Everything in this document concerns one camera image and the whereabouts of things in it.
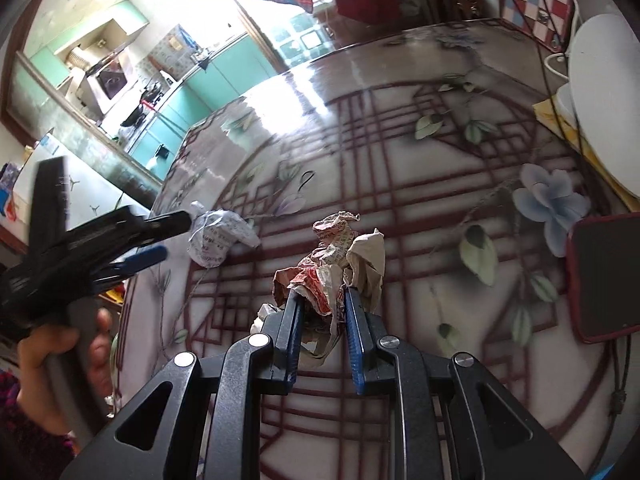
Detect white refrigerator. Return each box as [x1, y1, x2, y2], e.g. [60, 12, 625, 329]
[14, 131, 129, 226]

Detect white round desk fan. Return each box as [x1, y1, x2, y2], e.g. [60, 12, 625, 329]
[568, 14, 639, 197]

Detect black wok on stove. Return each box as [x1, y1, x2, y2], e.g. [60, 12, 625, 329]
[120, 104, 146, 128]

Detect brown red paper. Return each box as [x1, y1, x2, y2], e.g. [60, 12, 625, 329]
[272, 211, 386, 366]

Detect floral patterned tablecloth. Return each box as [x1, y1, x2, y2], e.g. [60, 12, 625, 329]
[116, 21, 639, 479]

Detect range hood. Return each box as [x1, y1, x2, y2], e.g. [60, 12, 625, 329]
[78, 56, 128, 116]

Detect person's left hand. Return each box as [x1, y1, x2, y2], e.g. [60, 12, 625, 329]
[17, 308, 113, 436]

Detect black phone red case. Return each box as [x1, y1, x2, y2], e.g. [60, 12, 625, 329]
[566, 212, 640, 344]

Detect white printed paper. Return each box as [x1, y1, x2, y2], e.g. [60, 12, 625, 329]
[186, 200, 260, 269]

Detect teal kitchen cabinets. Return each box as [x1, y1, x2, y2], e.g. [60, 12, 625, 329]
[129, 35, 277, 179]

